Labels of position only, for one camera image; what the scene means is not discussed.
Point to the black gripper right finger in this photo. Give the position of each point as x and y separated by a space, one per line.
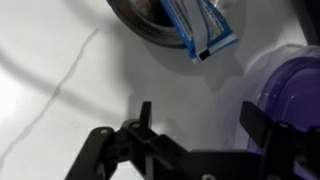
283 145

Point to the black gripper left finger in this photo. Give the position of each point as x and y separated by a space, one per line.
153 156

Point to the dark blue translucent lid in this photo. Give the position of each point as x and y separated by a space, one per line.
291 94

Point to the small metal bowl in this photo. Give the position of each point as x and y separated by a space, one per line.
148 19

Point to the blue white packet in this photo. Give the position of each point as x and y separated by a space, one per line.
201 25

